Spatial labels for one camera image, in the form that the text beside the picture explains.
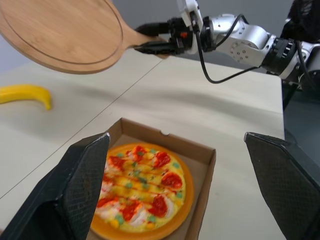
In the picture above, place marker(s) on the round wooden pizza peel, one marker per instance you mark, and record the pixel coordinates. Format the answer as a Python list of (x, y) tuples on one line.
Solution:
[(62, 35)]

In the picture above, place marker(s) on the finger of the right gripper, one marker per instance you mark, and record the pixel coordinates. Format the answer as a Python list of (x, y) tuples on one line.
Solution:
[(152, 27), (155, 47)]

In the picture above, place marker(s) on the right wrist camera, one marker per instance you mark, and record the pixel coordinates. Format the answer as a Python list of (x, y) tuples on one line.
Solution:
[(188, 12)]

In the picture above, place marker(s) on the toy pizza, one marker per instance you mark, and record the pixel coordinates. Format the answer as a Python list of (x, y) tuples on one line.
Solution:
[(142, 185)]

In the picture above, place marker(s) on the robot body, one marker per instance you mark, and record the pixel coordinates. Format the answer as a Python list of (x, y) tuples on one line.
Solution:
[(303, 22)]

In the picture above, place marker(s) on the brown cardboard pizza box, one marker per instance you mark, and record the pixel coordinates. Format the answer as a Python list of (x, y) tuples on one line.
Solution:
[(200, 175)]

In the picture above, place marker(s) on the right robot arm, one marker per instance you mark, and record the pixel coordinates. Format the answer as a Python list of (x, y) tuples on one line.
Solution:
[(250, 42)]

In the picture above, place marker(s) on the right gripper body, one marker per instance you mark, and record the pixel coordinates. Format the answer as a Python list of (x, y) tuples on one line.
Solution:
[(178, 35)]

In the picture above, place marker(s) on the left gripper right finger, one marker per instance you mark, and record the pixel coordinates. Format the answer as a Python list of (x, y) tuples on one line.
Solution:
[(287, 185)]

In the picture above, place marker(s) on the yellow banana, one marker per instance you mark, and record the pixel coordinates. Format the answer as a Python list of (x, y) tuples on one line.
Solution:
[(27, 95)]

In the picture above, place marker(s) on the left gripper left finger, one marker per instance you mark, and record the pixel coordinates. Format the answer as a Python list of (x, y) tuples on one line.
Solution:
[(72, 190)]

